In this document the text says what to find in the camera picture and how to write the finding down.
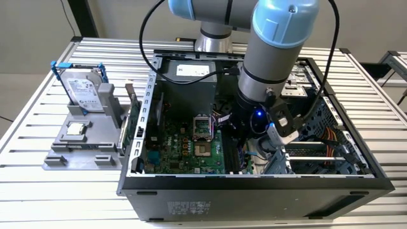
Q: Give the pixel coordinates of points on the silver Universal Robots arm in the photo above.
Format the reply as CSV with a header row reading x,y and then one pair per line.
x,y
274,59

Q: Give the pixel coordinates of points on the black RAM slot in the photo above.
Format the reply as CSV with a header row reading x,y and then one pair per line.
x,y
231,162
240,172

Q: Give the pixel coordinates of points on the blue data connector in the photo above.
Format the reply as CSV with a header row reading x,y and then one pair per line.
x,y
251,153

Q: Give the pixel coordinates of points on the CPU socket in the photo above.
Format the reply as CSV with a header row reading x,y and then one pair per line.
x,y
203,149

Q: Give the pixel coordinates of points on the grey power supply unit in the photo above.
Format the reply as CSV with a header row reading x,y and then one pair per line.
x,y
187,100

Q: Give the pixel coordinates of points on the disk bay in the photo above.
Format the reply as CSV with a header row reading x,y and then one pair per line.
x,y
276,164

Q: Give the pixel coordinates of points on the green motherboard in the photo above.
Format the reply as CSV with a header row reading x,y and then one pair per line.
x,y
178,152

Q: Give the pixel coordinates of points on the black case fan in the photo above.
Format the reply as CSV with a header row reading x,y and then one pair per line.
x,y
158,114

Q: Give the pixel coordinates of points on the green graphics card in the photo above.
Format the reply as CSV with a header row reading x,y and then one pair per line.
x,y
135,109

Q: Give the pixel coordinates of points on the black PC case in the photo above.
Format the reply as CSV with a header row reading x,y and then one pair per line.
x,y
254,202

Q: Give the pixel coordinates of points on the yellow black plug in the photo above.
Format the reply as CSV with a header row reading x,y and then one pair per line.
x,y
179,39

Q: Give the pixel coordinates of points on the grey parts rack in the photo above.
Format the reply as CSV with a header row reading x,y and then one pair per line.
x,y
95,138

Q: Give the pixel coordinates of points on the hard disk in blue carrier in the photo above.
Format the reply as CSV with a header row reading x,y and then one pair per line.
x,y
80,88

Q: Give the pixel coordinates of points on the aluminium side table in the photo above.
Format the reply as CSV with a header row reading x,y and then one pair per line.
x,y
394,59

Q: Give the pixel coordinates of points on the silver CPU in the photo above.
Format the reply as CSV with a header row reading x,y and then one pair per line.
x,y
75,129

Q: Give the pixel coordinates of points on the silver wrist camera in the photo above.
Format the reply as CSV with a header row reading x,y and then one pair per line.
x,y
286,139

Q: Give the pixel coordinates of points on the black metal post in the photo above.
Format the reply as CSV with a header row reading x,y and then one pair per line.
x,y
83,19

